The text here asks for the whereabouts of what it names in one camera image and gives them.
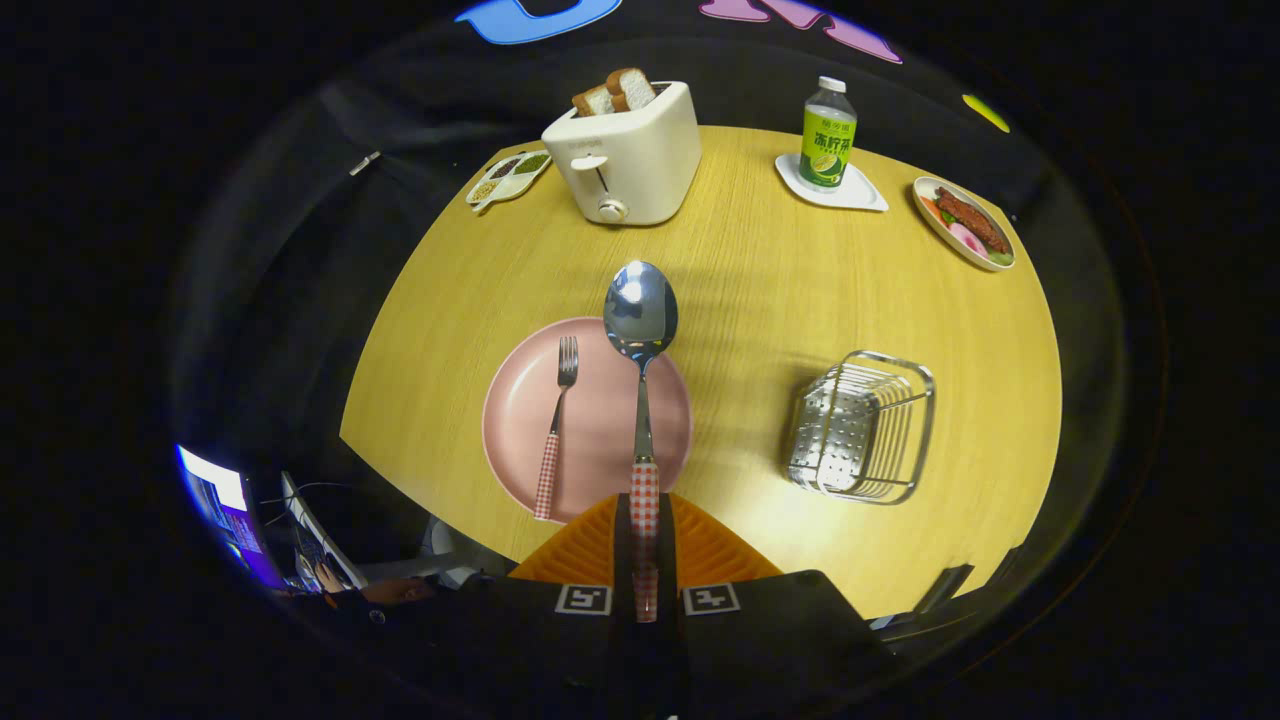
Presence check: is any checkered handle spoon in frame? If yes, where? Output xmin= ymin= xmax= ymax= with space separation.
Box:
xmin=603 ymin=260 xmax=680 ymax=623

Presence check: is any checkered handle fork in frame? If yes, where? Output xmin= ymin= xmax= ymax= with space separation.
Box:
xmin=534 ymin=336 xmax=580 ymax=522

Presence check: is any divided condiment dish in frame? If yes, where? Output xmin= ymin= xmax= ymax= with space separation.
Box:
xmin=465 ymin=150 xmax=553 ymax=213

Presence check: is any computer monitor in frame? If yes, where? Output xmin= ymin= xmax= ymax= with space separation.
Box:
xmin=176 ymin=444 xmax=281 ymax=591

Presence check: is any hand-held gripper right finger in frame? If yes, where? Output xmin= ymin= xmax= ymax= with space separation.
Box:
xmin=658 ymin=493 xmax=891 ymax=706

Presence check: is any pink plate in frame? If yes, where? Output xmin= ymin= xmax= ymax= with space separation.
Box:
xmin=482 ymin=317 xmax=694 ymax=525

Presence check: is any laptop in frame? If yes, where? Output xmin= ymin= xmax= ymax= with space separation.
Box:
xmin=280 ymin=472 xmax=366 ymax=591

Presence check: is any white chair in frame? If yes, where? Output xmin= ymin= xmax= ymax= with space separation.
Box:
xmin=425 ymin=515 xmax=481 ymax=591

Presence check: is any white coaster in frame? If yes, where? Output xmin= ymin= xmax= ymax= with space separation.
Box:
xmin=775 ymin=153 xmax=890 ymax=213

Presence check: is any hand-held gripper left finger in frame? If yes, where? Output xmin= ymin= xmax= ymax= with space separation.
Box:
xmin=400 ymin=492 xmax=656 ymax=706

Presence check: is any white food plate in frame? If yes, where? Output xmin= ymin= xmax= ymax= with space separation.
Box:
xmin=912 ymin=176 xmax=1017 ymax=272

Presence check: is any metal wire basket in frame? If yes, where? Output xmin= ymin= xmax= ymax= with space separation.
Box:
xmin=787 ymin=350 xmax=937 ymax=506

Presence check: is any white toaster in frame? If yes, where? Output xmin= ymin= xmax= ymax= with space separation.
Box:
xmin=541 ymin=81 xmax=702 ymax=227

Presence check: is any green label drink bottle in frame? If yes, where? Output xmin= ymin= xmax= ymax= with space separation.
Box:
xmin=798 ymin=76 xmax=859 ymax=191

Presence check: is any brown meat slice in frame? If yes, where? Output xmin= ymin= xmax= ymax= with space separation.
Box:
xmin=935 ymin=187 xmax=1011 ymax=256

